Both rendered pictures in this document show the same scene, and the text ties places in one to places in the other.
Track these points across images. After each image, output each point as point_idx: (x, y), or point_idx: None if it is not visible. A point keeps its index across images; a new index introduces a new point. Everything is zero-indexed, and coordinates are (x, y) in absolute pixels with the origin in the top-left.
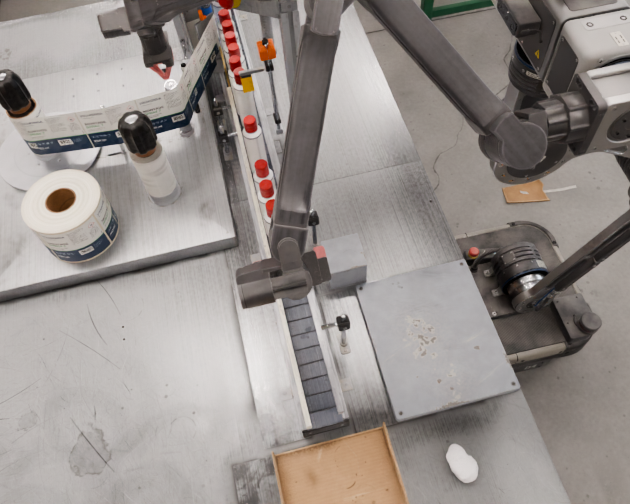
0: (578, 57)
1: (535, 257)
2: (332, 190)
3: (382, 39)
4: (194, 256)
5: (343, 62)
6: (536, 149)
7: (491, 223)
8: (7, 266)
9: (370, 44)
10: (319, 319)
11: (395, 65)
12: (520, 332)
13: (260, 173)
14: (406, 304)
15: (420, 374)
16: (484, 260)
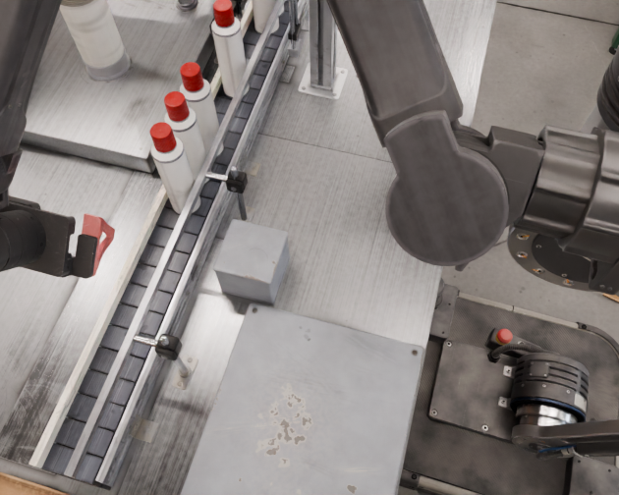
0: None
1: (577, 389)
2: (315, 161)
3: (566, 27)
4: (94, 160)
5: (445, 5)
6: (471, 230)
7: (567, 309)
8: None
9: (547, 27)
10: (165, 322)
11: (563, 64)
12: (505, 471)
13: (185, 82)
14: (298, 366)
15: (247, 478)
16: (513, 354)
